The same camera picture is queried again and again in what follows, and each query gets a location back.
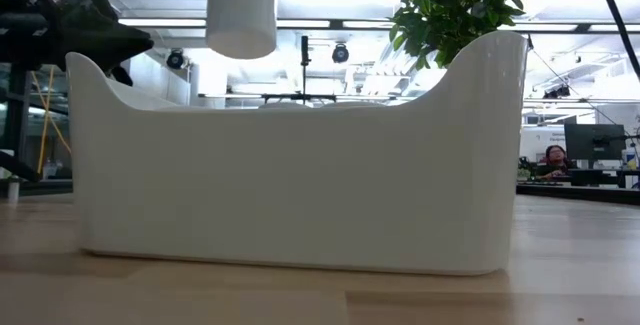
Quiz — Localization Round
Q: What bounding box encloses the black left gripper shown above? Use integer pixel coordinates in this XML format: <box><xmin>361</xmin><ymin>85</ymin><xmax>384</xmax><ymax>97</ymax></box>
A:
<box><xmin>58</xmin><ymin>0</ymin><xmax>155</xmax><ymax>88</ymax></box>

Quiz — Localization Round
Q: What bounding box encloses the white pill bottle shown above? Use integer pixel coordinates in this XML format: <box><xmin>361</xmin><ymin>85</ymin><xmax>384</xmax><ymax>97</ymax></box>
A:
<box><xmin>205</xmin><ymin>0</ymin><xmax>278</xmax><ymax>61</ymax></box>

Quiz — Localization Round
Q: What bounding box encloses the white plastic basket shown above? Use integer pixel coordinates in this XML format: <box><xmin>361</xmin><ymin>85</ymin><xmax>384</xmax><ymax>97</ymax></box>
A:
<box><xmin>65</xmin><ymin>29</ymin><xmax>530</xmax><ymax>277</ymax></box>

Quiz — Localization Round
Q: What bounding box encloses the black ceiling spotlight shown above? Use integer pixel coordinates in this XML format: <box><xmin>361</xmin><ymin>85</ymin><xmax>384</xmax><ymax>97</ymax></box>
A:
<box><xmin>331</xmin><ymin>42</ymin><xmax>351</xmax><ymax>65</ymax></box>
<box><xmin>542</xmin><ymin>83</ymin><xmax>572</xmax><ymax>100</ymax></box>
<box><xmin>165</xmin><ymin>48</ymin><xmax>186</xmax><ymax>71</ymax></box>

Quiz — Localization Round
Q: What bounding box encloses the black tripod stand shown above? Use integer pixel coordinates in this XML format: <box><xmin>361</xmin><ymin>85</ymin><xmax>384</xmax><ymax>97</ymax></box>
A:
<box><xmin>261</xmin><ymin>34</ymin><xmax>337</xmax><ymax>102</ymax></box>

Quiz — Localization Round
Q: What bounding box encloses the green plant in black pot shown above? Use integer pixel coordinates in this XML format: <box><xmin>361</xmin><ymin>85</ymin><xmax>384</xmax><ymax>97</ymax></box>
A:
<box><xmin>388</xmin><ymin>0</ymin><xmax>535</xmax><ymax>71</ymax></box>

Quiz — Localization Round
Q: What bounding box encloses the person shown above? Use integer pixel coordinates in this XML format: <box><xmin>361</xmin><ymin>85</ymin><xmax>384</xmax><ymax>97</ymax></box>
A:
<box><xmin>535</xmin><ymin>144</ymin><xmax>577</xmax><ymax>182</ymax></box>

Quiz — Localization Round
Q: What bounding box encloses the black computer monitor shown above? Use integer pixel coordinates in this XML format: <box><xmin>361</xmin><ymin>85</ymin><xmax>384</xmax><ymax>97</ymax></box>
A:
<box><xmin>563</xmin><ymin>123</ymin><xmax>627</xmax><ymax>163</ymax></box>

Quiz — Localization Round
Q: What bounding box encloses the dark office desk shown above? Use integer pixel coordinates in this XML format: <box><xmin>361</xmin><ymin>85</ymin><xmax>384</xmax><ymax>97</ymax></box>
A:
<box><xmin>568</xmin><ymin>166</ymin><xmax>640</xmax><ymax>189</ymax></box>

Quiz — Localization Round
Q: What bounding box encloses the black frame post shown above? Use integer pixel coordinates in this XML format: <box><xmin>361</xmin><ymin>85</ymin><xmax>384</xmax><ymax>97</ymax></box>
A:
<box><xmin>0</xmin><ymin>63</ymin><xmax>44</xmax><ymax>184</ymax></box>

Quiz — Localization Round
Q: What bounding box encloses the thin black wire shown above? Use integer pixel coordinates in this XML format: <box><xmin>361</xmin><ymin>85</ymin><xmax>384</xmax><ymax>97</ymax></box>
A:
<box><xmin>526</xmin><ymin>34</ymin><xmax>617</xmax><ymax>127</ymax></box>

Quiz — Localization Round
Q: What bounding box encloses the thick black cable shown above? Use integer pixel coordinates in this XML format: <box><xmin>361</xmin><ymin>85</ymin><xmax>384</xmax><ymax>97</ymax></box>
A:
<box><xmin>588</xmin><ymin>0</ymin><xmax>640</xmax><ymax>82</ymax></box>

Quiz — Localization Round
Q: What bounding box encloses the black table edge rail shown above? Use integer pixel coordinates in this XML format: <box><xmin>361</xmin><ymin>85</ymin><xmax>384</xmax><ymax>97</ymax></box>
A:
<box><xmin>515</xmin><ymin>182</ymin><xmax>640</xmax><ymax>207</ymax></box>

